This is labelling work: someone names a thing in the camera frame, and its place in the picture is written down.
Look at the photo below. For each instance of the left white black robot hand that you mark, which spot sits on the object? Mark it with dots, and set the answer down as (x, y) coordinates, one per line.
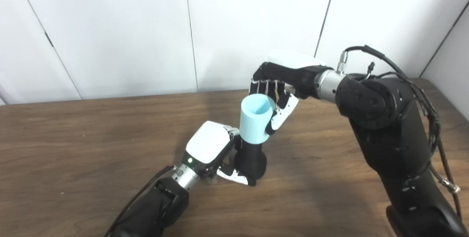
(207, 141)

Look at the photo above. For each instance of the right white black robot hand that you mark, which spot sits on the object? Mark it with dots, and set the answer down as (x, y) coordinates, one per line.
(289, 76)

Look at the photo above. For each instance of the black flared nozzle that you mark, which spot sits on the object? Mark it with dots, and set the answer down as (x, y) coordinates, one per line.
(251, 160)

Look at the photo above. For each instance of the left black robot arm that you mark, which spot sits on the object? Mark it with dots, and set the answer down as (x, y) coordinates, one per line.
(154, 211)

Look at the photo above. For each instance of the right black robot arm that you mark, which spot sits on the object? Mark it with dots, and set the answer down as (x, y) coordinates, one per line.
(392, 134)

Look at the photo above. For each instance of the black wall panel hinge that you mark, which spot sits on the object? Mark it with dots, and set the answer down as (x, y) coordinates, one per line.
(49, 39)

